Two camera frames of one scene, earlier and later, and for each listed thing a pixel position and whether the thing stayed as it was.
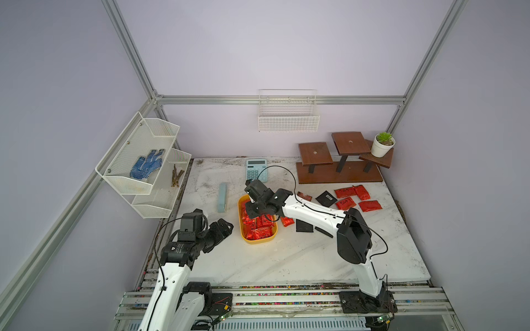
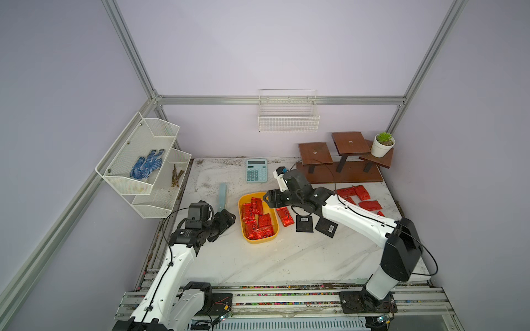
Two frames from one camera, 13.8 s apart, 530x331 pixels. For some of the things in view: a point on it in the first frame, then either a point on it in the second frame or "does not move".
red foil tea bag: x=286 y=221 does not move
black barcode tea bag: x=301 y=226 does not move
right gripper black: x=250 y=207 to x=276 y=195
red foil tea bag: x=370 y=205 does not move
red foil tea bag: x=362 y=193 does not move
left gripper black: x=219 y=235 to x=224 y=222
